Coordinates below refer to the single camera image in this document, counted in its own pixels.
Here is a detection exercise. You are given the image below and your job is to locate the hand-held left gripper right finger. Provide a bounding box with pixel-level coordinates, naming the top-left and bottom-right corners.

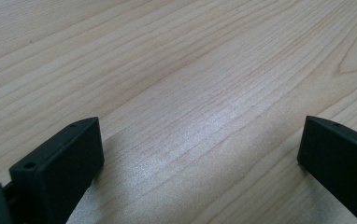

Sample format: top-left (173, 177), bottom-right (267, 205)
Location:
top-left (296, 115), bottom-right (357, 224)

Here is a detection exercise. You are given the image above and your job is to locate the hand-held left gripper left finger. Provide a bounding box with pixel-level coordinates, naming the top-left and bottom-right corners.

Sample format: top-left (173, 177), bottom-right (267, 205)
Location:
top-left (8, 116), bottom-right (106, 224)

